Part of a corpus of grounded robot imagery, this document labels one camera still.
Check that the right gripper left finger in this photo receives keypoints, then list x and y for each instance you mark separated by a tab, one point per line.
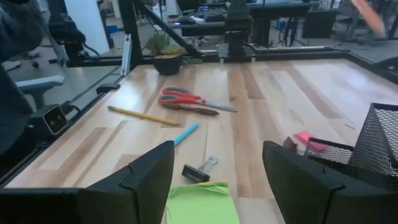
130	199

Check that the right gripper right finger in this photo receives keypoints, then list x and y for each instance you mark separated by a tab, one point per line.
304	199

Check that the pink eraser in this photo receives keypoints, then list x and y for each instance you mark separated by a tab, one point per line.
303	137

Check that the black binder clip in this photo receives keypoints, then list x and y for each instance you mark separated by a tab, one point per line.
194	174

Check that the multicolour sticky note pad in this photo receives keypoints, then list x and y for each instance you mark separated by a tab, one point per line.
202	205

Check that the yellow pencil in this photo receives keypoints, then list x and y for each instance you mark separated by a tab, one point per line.
143	115

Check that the teal pen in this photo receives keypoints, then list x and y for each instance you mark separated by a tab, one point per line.
186	133

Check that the orange-brown pencil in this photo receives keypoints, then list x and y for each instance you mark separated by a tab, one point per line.
192	109

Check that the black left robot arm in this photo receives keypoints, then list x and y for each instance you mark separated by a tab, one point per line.
237	25

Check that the black mesh desk organizer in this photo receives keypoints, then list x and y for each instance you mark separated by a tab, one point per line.
379	140

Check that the grey office chair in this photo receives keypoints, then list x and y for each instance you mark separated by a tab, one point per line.
40	84

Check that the grey office desk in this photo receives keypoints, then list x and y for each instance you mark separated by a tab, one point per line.
202	28

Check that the potted succulent plant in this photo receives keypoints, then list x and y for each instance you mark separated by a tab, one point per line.
168	63

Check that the white pillar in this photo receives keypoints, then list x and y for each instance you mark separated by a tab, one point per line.
87	25

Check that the black computer mouse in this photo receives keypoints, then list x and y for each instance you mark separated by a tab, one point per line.
186	20

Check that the blurred orange object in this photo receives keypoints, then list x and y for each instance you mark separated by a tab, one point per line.
370	15

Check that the black keyboard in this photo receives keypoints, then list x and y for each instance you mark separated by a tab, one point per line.
214	14

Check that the person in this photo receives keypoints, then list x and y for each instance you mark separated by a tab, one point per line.
15	31

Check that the black table-level camera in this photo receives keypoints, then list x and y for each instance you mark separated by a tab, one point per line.
54	119

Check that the white metal bracket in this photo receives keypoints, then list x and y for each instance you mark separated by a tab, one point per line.
126	54

